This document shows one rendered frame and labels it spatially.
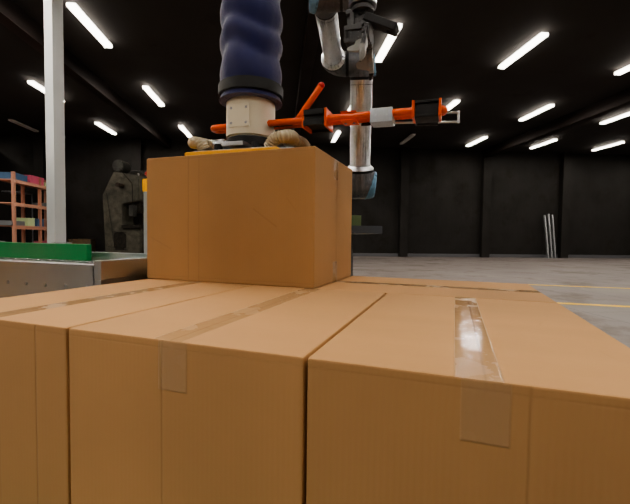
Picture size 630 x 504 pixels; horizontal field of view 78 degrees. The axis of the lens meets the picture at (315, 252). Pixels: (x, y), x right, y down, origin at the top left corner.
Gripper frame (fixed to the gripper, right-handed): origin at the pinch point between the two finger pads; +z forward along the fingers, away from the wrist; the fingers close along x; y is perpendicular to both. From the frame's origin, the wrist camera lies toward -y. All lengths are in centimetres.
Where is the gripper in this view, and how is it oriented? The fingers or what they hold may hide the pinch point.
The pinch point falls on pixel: (367, 71)
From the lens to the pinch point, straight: 136.9
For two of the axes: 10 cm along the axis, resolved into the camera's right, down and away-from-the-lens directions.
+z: -0.1, 10.0, 0.4
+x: -3.4, 0.3, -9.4
